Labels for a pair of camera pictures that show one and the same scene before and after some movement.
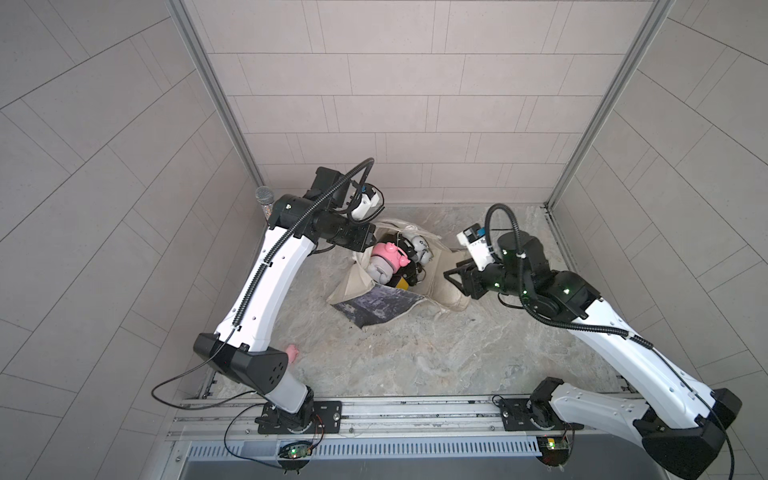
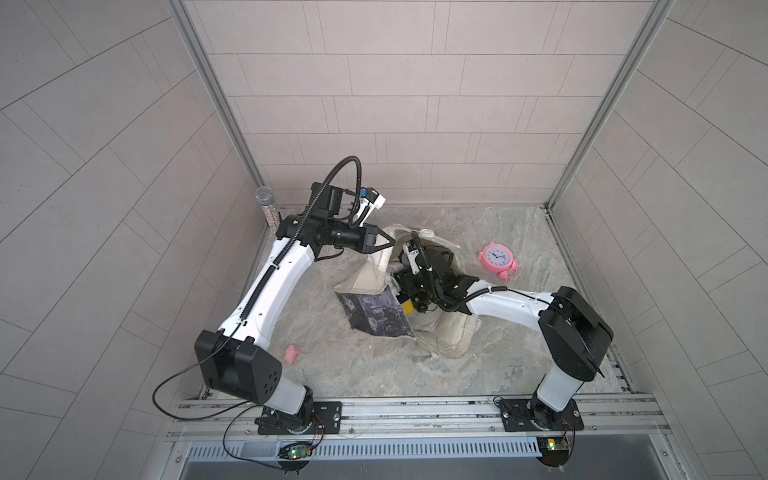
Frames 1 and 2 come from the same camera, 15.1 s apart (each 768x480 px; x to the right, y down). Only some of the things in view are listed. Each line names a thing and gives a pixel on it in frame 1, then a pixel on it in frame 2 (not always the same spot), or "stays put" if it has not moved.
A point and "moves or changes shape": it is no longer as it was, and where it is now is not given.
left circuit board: [297, 449] stays put
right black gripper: [468, 272] -> [407, 280]
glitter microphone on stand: [265, 196] stays put
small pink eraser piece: [292, 352] stays put
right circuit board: [555, 450] stays put
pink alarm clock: [392, 253] moves or changes shape
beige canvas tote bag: [361, 300] moves or changes shape
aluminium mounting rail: [624, 417] stays put
